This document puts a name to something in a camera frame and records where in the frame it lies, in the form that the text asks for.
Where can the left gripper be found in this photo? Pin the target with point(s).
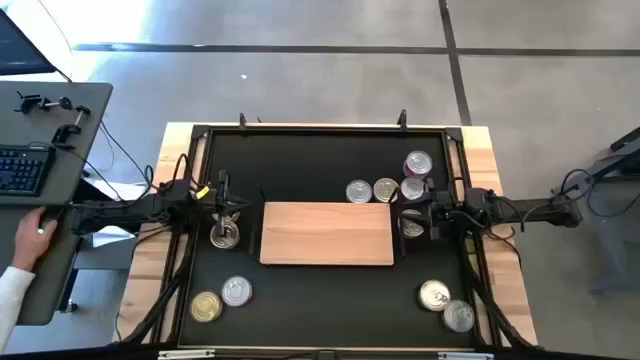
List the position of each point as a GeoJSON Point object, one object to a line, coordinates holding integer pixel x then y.
{"type": "Point", "coordinates": [223, 200]}

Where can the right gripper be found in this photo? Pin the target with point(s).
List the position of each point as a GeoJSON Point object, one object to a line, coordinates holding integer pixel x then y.
{"type": "Point", "coordinates": [437, 210]}

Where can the red label tuna can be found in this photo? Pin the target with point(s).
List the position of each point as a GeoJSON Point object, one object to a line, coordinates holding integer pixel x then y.
{"type": "Point", "coordinates": [412, 188]}
{"type": "Point", "coordinates": [419, 162]}
{"type": "Point", "coordinates": [458, 315]}

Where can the blue label tuna can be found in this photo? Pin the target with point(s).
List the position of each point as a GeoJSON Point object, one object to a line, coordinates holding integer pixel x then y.
{"type": "Point", "coordinates": [205, 306]}
{"type": "Point", "coordinates": [412, 227]}
{"type": "Point", "coordinates": [225, 236]}
{"type": "Point", "coordinates": [359, 191]}

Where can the wooden shelf black metal legs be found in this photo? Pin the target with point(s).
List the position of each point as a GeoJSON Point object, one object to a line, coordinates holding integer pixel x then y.
{"type": "Point", "coordinates": [325, 232]}

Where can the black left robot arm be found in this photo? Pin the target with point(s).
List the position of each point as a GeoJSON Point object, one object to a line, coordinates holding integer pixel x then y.
{"type": "Point", "coordinates": [125, 207]}

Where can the person's forearm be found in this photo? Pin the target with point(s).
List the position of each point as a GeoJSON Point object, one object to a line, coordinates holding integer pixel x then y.
{"type": "Point", "coordinates": [12, 300]}

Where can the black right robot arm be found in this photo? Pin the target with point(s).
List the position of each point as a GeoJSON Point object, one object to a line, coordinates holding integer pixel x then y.
{"type": "Point", "coordinates": [525, 210]}

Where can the yellow tape tag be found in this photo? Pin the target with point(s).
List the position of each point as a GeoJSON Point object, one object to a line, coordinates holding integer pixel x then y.
{"type": "Point", "coordinates": [202, 192]}

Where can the tin can pale lid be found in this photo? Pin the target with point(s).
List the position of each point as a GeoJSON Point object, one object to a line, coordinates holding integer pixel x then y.
{"type": "Point", "coordinates": [434, 295]}

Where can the white paper sheet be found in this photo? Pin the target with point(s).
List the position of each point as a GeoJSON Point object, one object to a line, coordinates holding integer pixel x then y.
{"type": "Point", "coordinates": [117, 189]}

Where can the black table mat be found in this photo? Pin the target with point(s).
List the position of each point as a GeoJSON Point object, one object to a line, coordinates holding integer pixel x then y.
{"type": "Point", "coordinates": [320, 310]}

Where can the black desk clamp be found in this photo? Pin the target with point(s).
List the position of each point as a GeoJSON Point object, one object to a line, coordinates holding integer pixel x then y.
{"type": "Point", "coordinates": [42, 103]}
{"type": "Point", "coordinates": [70, 131]}

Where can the black computer mouse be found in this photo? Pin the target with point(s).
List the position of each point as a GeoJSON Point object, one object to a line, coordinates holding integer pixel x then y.
{"type": "Point", "coordinates": [56, 214]}

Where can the grey metal stand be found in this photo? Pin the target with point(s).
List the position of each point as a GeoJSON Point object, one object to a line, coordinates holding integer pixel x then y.
{"type": "Point", "coordinates": [612, 250]}

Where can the person's hand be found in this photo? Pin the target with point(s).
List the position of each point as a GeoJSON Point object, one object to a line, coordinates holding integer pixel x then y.
{"type": "Point", "coordinates": [30, 245]}

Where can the black keyboard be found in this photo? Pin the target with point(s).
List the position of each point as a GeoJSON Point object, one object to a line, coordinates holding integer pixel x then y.
{"type": "Point", "coordinates": [22, 170]}

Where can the grey desk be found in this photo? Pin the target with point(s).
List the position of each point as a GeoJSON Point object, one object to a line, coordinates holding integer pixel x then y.
{"type": "Point", "coordinates": [30, 130]}

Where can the dark desk monitor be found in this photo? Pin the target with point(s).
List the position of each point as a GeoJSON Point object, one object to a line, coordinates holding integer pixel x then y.
{"type": "Point", "coordinates": [20, 45]}

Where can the silver metal bracket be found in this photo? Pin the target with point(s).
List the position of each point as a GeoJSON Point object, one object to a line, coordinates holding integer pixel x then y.
{"type": "Point", "coordinates": [186, 354]}
{"type": "Point", "coordinates": [465, 356]}

